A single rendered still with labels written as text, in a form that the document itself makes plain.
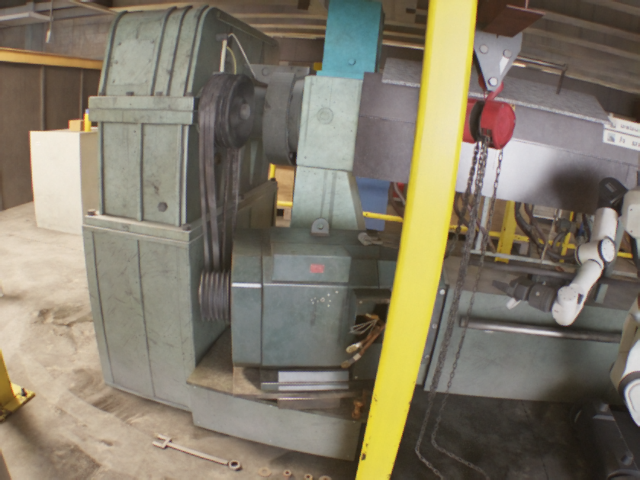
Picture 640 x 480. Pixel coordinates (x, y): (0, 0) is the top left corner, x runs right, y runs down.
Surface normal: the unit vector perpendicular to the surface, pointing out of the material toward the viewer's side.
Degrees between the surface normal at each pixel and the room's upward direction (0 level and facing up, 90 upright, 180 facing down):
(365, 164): 90
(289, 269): 90
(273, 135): 110
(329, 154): 90
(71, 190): 90
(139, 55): 80
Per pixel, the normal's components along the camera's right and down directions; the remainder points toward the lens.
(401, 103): -0.12, 0.08
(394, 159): -0.15, 0.29
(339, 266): 0.18, 0.32
